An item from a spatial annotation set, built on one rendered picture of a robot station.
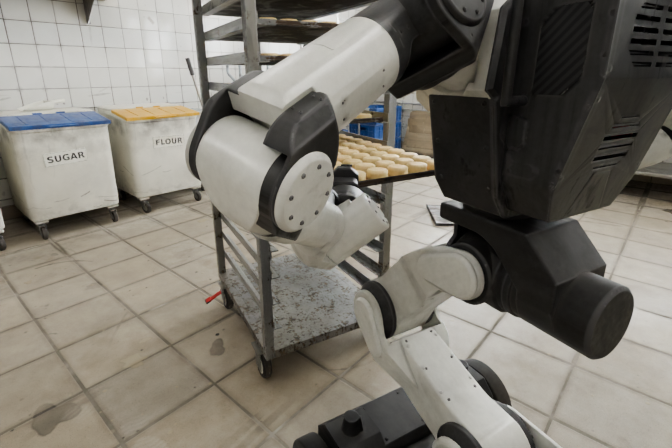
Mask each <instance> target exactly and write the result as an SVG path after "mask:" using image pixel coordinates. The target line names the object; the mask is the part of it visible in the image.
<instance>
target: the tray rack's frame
mask: <svg viewBox="0 0 672 448"><path fill-rule="evenodd" d="M191 1H192V11H193V21H194V32H195V42H196V52H197V62H198V72H199V83H200V93H201V103H202V110H203V107H204V105H205V103H206V101H207V100H208V99H209V98H210V91H209V80H208V69H207V58H206V47H205V36H204V25H203V14H202V3H201V0H191ZM211 205H212V215H213V225H214V235H215V245H216V256H217V266H218V276H219V278H220V280H221V281H218V284H219V286H220V288H221V289H222V291H223V294H221V295H222V300H223V301H224V303H225V295H224V289H226V290H227V292H228V294H229V296H230V297H231V299H232V301H233V303H234V304H235V306H236V308H237V310H238V312H239V313H240V315H241V317H242V319H243V320H244V322H245V324H246V326H247V327H248V329H249V331H250V333H251V334H252V336H253V338H254V340H255V341H254V342H251V344H252V346H253V348H254V350H255V355H256V364H257V366H258V368H259V370H260V371H261V356H260V355H262V354H263V355H264V353H263V338H262V322H261V310H260V309H259V307H258V306H257V304H256V303H255V301H254V300H253V298H252V297H251V295H250V294H249V292H248V291H247V289H246V288H245V286H244V285H243V283H242V282H241V280H240V279H239V277H238V276H237V274H236V273H235V271H234V270H233V268H228V269H226V265H225V254H224V244H223V233H222V222H221V212H220V211H219V210H218V209H217V208H216V207H215V206H214V204H213V203H212V202H211ZM269 254H270V266H271V267H272V269H273V270H274V271H275V272H276V273H277V274H278V275H279V277H280V278H277V279H273V280H271V290H272V292H273V293H274V294H275V295H276V297H277V298H278V299H279V301H280V302H281V303H280V304H276V305H273V306H272V309H273V315H274V316H275V318H276V319H277V320H278V322H279V323H280V325H281V326H282V328H279V329H276V330H274V346H275V358H277V357H280V356H282V355H285V354H288V353H291V352H294V351H296V350H299V349H302V348H305V347H308V346H310V345H313V344H316V343H319V342H322V341H324V340H327V339H330V338H333V337H336V336H338V335H341V334H344V333H347V332H350V331H352V330H355V329H358V328H360V327H359V324H358V322H357V319H356V317H355V313H354V297H355V294H356V293H357V292H358V291H360V290H361V289H360V288H359V287H358V286H356V285H355V284H354V283H353V282H352V281H350V280H349V279H348V278H347V277H346V276H344V275H343V274H342V273H341V272H340V271H338V270H337V269H336V268H335V267H334V268H332V269H331V270H325V269H318V268H312V267H308V266H306V265H305V264H304V263H303V262H301V261H300V259H299V258H298V257H297V256H296V254H295V253H293V254H289V255H285V256H280V257H276V258H272V254H271V253H269ZM239 267H240V268H241V269H242V271H243V272H244V274H245V275H246V277H247V278H248V279H249V281H250V282H251V284H252V285H253V286H254V288H255V289H256V291H257V292H258V293H259V295H260V291H259V286H258V285H257V284H256V282H255V281H254V280H253V278H252V277H251V275H250V274H249V273H248V271H247V270H246V269H245V267H244V266H243V265H241V266H239ZM261 372H262V371H261Z"/></svg>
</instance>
